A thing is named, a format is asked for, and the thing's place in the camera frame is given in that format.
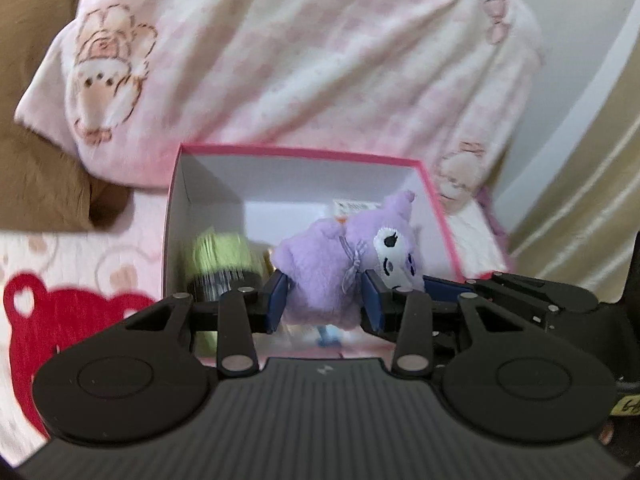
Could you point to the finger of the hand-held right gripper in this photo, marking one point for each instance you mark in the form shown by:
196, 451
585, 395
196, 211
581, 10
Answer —
447, 286

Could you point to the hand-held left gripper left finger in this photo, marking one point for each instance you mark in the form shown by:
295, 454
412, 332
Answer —
277, 300

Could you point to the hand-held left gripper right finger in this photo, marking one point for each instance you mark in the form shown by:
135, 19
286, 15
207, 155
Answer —
372, 300

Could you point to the purple plush toy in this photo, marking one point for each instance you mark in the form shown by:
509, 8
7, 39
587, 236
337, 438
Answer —
320, 270

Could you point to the blue wet wipes pack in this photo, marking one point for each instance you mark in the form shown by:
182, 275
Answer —
327, 337

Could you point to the green yarn ball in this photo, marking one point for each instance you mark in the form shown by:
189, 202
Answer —
220, 255

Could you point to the pink cardboard box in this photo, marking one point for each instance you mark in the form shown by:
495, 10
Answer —
300, 185

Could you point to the beige curtain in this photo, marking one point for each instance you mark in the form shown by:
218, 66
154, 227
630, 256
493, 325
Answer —
575, 220

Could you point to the red bear printed blanket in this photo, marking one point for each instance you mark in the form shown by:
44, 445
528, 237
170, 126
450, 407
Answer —
75, 260

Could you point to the pink printed pillow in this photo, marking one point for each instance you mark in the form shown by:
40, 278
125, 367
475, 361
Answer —
300, 60

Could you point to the brown pillow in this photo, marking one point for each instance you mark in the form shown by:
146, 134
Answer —
35, 175

